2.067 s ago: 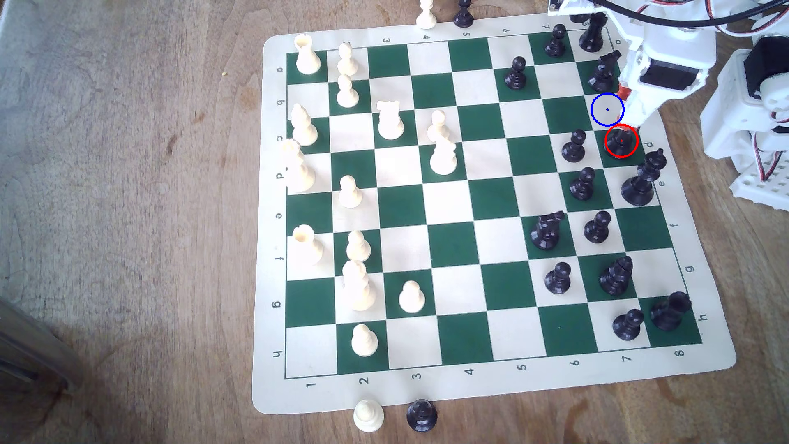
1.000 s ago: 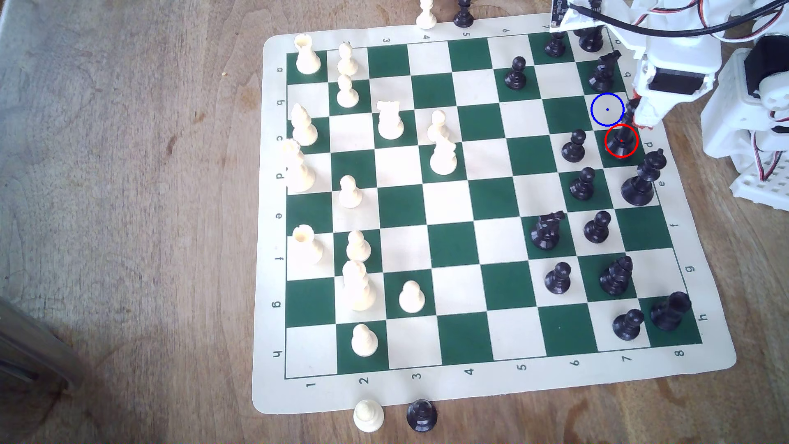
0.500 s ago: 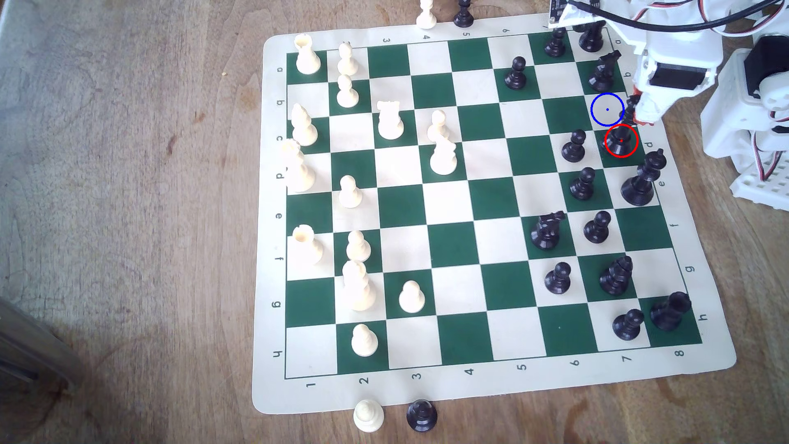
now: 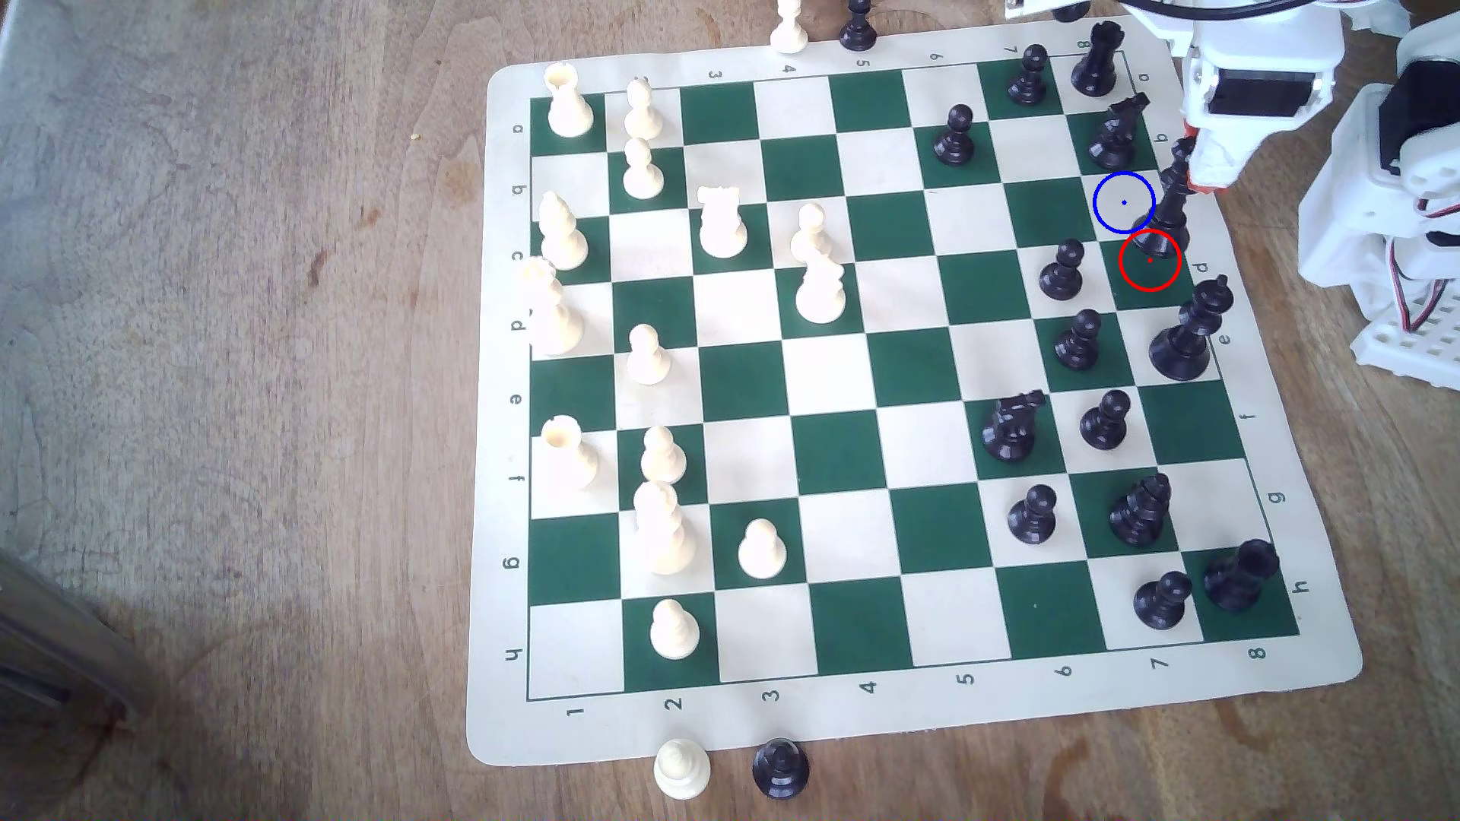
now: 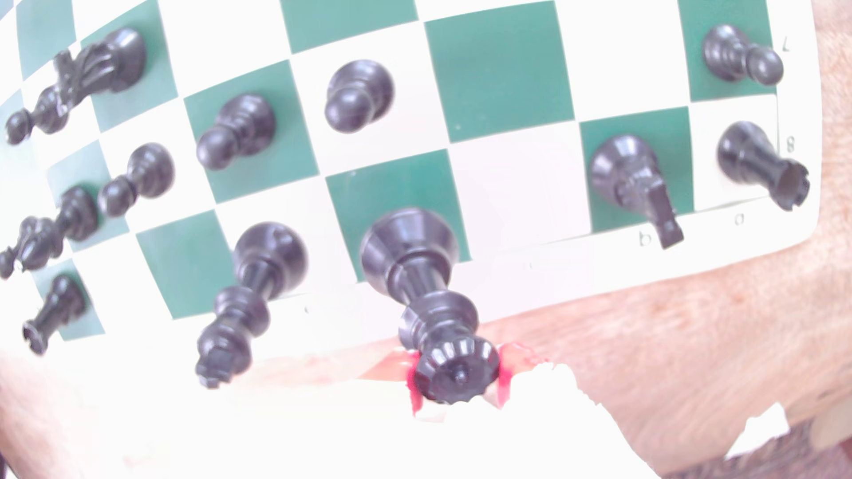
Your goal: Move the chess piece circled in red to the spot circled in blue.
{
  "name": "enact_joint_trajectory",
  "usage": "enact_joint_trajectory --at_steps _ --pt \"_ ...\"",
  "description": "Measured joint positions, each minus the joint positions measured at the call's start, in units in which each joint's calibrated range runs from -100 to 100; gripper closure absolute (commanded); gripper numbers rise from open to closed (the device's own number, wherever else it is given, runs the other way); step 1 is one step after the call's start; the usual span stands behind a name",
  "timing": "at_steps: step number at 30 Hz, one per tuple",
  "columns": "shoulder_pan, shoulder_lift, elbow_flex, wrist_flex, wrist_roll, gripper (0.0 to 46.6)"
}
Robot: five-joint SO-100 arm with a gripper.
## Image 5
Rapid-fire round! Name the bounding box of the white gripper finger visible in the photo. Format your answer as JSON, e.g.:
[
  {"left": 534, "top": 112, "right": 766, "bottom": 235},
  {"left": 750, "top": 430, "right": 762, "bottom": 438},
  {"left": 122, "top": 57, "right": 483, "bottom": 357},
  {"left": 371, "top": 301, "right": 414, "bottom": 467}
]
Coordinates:
[
  {"left": 459, "top": 342, "right": 661, "bottom": 479},
  {"left": 220, "top": 349, "right": 467, "bottom": 479}
]

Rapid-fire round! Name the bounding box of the black queen chess piece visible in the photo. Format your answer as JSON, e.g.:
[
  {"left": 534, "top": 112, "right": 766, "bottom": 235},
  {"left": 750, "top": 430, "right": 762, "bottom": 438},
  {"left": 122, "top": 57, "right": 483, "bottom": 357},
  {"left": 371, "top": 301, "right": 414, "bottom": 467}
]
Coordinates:
[{"left": 359, "top": 208, "right": 501, "bottom": 405}]

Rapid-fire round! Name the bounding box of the black king chess piece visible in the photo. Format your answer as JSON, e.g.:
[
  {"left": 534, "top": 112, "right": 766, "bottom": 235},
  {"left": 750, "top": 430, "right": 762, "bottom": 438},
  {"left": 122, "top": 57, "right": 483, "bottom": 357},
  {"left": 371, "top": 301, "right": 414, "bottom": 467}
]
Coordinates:
[{"left": 195, "top": 221, "right": 309, "bottom": 390}]

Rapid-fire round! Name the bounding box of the green and white chess mat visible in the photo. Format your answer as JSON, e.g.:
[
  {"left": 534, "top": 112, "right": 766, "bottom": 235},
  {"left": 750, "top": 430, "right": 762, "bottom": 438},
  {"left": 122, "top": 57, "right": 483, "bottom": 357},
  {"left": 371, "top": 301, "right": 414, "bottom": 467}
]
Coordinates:
[{"left": 0, "top": 0, "right": 823, "bottom": 400}]

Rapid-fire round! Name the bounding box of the black knight chess piece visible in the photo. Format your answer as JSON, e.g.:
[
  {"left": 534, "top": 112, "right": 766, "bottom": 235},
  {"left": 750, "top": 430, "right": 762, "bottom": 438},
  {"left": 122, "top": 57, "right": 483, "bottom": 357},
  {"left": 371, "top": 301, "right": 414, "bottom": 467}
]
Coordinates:
[
  {"left": 589, "top": 135, "right": 685, "bottom": 250},
  {"left": 53, "top": 27, "right": 147, "bottom": 110}
]

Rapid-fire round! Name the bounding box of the black rook chess piece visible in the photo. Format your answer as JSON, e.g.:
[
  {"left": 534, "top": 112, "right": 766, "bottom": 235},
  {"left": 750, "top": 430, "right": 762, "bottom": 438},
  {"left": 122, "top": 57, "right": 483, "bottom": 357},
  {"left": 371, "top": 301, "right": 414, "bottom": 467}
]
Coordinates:
[
  {"left": 717, "top": 121, "right": 812, "bottom": 212},
  {"left": 22, "top": 273, "right": 88, "bottom": 357}
]

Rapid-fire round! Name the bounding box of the black pawn chess piece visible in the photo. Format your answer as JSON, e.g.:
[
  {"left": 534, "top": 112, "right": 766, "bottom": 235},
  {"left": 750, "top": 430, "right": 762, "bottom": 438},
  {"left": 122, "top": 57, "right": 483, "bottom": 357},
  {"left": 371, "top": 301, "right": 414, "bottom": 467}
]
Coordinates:
[
  {"left": 5, "top": 86, "right": 69, "bottom": 146},
  {"left": 196, "top": 93, "right": 276, "bottom": 171},
  {"left": 98, "top": 142, "right": 176, "bottom": 218},
  {"left": 703, "top": 24, "right": 785, "bottom": 87},
  {"left": 324, "top": 59, "right": 395, "bottom": 134}
]

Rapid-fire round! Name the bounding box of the black bishop chess piece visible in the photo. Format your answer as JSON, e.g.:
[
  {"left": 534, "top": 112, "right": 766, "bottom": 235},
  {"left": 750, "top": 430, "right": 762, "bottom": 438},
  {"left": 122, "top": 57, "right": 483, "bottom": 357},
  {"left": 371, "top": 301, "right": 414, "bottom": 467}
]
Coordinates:
[{"left": 0, "top": 186, "right": 101, "bottom": 280}]

